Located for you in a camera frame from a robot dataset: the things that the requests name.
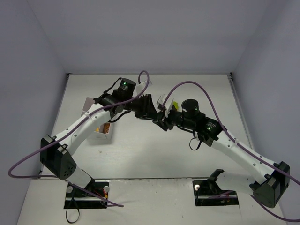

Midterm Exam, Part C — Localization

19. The green stepped lego brick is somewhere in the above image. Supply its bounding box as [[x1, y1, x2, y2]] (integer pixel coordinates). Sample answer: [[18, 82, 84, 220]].
[[173, 101, 180, 111]]

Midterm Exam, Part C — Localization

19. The brown lego plate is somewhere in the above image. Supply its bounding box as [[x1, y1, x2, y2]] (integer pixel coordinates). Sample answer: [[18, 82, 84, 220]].
[[103, 123, 110, 134]]

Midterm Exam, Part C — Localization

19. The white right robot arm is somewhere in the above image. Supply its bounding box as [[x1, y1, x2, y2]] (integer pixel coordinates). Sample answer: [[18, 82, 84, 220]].
[[157, 95, 290, 208]]

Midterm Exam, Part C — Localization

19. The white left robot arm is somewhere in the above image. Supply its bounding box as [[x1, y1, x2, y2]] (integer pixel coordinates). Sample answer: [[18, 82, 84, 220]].
[[40, 78, 153, 189]]

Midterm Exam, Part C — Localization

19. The white divided sorting container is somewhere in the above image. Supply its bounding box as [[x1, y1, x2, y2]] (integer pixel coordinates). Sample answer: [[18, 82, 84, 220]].
[[81, 97, 113, 140]]

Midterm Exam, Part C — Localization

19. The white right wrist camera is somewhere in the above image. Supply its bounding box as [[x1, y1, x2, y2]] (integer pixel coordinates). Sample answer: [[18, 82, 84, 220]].
[[157, 94, 174, 118]]

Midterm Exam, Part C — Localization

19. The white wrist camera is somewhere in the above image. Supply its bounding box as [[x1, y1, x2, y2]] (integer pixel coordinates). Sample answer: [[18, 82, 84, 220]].
[[135, 81, 152, 96], [157, 94, 174, 118]]

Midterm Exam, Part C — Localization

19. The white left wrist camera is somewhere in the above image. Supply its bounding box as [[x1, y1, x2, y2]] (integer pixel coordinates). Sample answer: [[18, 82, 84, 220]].
[[135, 81, 152, 96]]

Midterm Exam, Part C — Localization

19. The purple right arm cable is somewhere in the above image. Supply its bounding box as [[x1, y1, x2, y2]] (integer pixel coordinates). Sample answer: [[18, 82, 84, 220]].
[[161, 81, 300, 222]]

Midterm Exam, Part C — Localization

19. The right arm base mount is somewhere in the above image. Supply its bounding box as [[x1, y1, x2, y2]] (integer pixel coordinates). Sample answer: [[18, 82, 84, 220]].
[[192, 169, 239, 207]]

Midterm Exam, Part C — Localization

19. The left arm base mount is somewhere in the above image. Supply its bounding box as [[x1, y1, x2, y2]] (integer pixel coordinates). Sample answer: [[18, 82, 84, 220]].
[[63, 180, 124, 223]]

